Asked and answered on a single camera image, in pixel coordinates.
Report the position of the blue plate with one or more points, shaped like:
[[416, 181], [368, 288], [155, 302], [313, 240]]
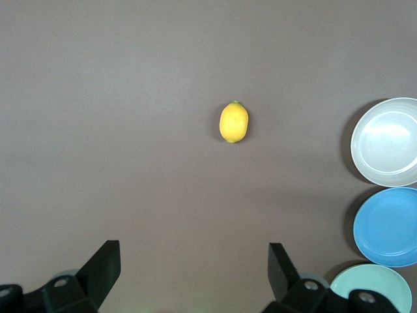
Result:
[[387, 228]]

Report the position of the yellow lemon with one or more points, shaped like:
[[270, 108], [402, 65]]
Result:
[[234, 122]]

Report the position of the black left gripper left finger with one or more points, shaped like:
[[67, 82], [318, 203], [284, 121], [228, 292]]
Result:
[[101, 270]]

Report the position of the light green plate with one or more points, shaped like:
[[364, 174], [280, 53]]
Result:
[[374, 280]]

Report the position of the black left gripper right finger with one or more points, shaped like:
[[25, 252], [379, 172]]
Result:
[[281, 270]]

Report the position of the beige plate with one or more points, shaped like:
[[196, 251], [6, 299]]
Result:
[[384, 143]]

